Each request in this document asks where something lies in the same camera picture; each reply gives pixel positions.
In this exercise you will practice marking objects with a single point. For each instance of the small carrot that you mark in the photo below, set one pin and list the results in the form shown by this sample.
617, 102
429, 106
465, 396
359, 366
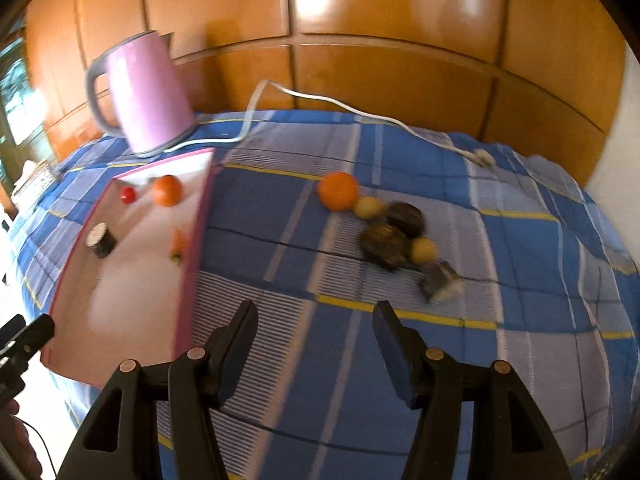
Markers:
179, 242

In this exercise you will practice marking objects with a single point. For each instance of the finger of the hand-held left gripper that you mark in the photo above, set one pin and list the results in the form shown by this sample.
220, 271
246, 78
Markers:
10, 327
37, 335

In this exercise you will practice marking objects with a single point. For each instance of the blue plaid tablecloth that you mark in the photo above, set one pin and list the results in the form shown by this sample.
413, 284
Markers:
310, 270

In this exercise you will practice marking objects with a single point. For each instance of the black sushi roll piece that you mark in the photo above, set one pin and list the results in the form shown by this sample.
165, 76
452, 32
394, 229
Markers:
101, 240

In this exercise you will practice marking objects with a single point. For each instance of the person's left hand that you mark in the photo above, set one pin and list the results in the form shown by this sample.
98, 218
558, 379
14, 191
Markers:
20, 450

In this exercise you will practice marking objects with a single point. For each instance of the orange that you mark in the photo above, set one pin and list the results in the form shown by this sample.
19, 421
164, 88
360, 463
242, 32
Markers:
167, 190
339, 191

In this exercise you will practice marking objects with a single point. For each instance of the small yellow longan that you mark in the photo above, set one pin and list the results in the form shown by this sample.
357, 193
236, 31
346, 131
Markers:
423, 250
368, 207

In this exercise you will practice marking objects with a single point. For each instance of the pink electric kettle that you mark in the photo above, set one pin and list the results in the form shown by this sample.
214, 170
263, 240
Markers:
150, 95

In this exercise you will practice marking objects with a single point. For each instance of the glass window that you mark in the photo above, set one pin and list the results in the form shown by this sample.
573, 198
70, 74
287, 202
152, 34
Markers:
15, 90

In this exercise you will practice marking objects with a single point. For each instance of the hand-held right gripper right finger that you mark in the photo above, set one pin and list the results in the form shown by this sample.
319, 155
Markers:
395, 355

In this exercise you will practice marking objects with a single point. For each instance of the pink-rimmed white tray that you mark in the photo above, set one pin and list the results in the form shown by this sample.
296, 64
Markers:
135, 270

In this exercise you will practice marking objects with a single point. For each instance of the ornate white tissue box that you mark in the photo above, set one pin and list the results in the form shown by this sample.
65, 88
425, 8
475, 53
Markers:
32, 177

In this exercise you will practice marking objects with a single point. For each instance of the red cherry tomato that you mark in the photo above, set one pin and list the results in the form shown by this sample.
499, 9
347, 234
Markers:
128, 194

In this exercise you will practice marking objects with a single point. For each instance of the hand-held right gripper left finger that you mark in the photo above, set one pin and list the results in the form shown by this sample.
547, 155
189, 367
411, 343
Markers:
240, 355

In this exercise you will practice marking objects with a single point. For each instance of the dark brown taro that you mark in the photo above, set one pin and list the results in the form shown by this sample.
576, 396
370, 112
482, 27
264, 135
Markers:
385, 247
407, 217

